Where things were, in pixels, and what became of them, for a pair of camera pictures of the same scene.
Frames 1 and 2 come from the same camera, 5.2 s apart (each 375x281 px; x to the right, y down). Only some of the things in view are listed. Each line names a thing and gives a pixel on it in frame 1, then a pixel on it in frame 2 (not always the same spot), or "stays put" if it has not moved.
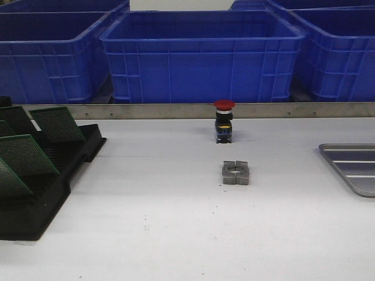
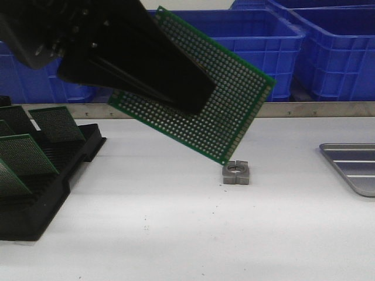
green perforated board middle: (24, 157) stays put
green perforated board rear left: (17, 122) stays put
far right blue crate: (287, 5) stays put
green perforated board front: (10, 183) to (241, 88)
